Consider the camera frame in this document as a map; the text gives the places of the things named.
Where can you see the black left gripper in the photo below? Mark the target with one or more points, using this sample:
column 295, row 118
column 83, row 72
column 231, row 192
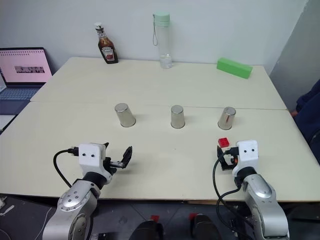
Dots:
column 110, row 168

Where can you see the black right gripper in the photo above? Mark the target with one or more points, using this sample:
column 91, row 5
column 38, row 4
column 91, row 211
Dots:
column 232, row 159

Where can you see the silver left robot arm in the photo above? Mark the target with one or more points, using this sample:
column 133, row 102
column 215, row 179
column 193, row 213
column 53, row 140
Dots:
column 72, row 197

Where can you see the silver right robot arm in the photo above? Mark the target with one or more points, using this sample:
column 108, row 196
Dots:
column 261, row 193

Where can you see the red toy brick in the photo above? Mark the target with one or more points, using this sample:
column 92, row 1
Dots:
column 223, row 142

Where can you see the steel cup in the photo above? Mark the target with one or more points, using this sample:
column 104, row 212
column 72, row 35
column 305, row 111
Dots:
column 125, row 115
column 178, row 117
column 226, row 118

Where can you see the dark rounded shape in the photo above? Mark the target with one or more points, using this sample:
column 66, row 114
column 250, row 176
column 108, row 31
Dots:
column 205, row 228
column 147, row 231

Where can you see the green foam block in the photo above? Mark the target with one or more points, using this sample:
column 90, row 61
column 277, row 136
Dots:
column 233, row 68

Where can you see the person in dark blue clothes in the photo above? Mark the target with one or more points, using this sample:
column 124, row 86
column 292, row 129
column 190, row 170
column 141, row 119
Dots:
column 308, row 117

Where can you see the ketchup bottle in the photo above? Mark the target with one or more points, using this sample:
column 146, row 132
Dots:
column 108, row 50

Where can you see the clear bottle with green lid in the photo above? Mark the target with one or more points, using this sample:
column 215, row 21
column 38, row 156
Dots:
column 165, row 42

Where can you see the open laptop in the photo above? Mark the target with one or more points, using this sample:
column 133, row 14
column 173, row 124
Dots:
column 22, row 67

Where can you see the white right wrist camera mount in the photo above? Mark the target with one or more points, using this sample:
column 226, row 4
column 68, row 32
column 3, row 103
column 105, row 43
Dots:
column 247, row 153

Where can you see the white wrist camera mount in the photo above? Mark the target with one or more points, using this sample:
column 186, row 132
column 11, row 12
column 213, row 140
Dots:
column 90, row 157
column 247, row 153

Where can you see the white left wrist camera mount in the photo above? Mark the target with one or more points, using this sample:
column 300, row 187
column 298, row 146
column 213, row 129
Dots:
column 90, row 157

